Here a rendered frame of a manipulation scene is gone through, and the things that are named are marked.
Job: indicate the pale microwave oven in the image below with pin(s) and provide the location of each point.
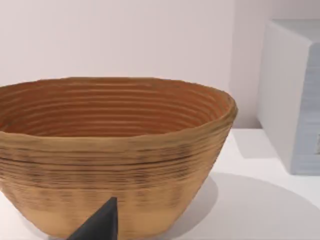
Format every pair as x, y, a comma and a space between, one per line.
287, 100

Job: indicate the brown woven basket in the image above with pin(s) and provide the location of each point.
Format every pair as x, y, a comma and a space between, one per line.
105, 162

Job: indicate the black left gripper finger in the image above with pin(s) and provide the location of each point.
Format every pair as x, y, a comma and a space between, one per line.
103, 222

